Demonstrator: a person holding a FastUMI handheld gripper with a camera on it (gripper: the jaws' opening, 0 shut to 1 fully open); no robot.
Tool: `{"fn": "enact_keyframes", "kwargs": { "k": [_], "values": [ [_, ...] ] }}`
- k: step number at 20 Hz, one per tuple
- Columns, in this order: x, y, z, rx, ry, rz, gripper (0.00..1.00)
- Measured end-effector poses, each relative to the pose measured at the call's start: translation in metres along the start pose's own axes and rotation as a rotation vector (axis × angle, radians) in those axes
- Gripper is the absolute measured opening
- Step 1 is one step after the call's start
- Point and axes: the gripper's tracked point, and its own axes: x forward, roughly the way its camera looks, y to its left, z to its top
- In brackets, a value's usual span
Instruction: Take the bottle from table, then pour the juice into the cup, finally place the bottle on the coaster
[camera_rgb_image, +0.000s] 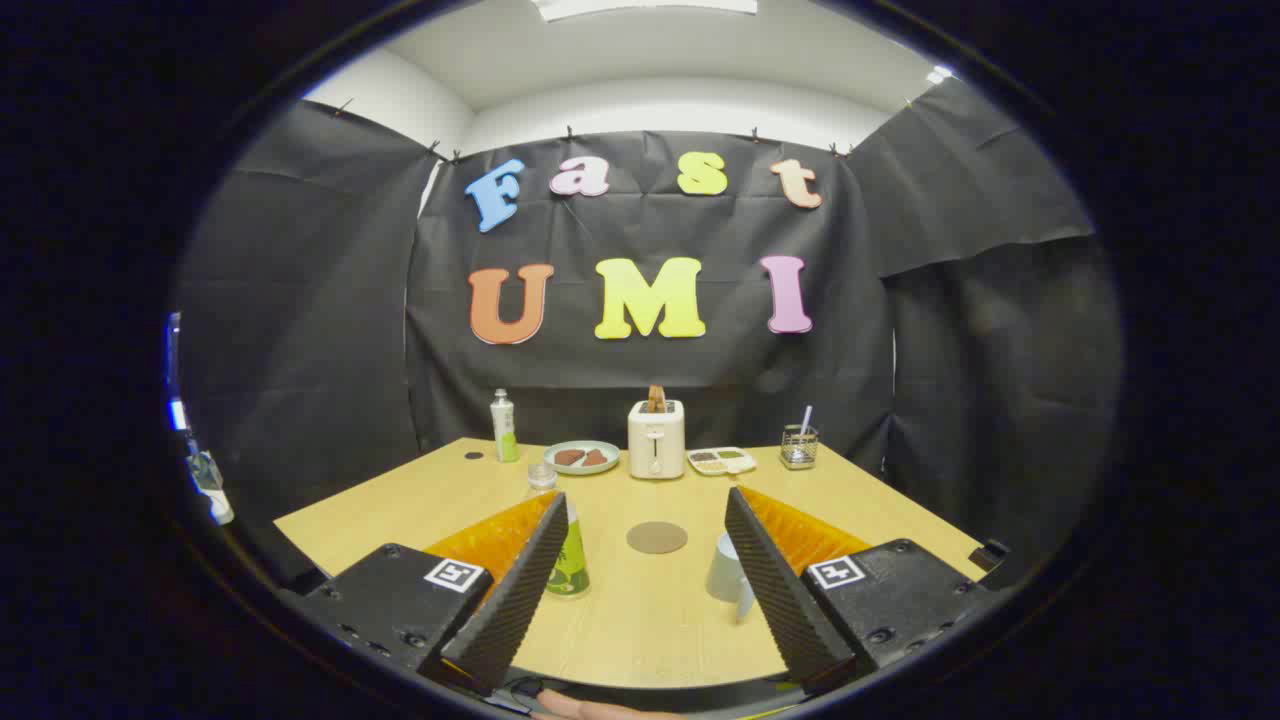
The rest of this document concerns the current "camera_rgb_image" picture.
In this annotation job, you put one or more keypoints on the white toaster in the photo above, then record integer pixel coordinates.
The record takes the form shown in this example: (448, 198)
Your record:
(655, 445)

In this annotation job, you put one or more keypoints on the long ceiling light panel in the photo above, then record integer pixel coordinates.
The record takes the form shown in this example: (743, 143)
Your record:
(640, 6)

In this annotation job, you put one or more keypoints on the wooden table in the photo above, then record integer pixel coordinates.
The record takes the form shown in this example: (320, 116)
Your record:
(640, 620)

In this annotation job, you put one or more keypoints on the small ceiling light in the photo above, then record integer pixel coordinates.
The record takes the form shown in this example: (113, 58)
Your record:
(938, 75)

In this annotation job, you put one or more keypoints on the white and green bottle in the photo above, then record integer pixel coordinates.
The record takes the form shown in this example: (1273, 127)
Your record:
(505, 430)

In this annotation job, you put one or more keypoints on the brown food piece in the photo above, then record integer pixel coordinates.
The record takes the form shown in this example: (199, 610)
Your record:
(569, 457)
(596, 458)

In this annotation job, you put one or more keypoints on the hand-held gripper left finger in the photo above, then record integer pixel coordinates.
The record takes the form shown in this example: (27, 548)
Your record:
(520, 600)

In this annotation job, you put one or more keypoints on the white and blue object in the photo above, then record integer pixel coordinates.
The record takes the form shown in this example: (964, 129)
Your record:
(210, 485)

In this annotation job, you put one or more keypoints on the pale green plate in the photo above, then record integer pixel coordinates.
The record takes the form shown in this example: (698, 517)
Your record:
(582, 470)

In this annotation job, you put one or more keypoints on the bright blue screen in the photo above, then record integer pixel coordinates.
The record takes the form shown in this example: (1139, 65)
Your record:
(177, 410)

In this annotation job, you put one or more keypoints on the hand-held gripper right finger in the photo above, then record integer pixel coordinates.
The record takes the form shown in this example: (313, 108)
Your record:
(785, 610)

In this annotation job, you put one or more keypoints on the brown toast slice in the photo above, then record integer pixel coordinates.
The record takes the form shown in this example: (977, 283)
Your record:
(656, 400)

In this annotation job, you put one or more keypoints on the round brown coaster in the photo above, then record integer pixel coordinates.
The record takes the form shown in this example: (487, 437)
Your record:
(657, 538)

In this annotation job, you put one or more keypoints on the green label juice bottle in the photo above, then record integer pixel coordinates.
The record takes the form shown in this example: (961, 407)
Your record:
(572, 565)

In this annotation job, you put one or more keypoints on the pale blue cup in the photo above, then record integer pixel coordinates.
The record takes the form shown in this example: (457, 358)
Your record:
(725, 575)

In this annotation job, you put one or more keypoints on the white divided snack tray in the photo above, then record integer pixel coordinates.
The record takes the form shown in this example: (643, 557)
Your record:
(745, 465)

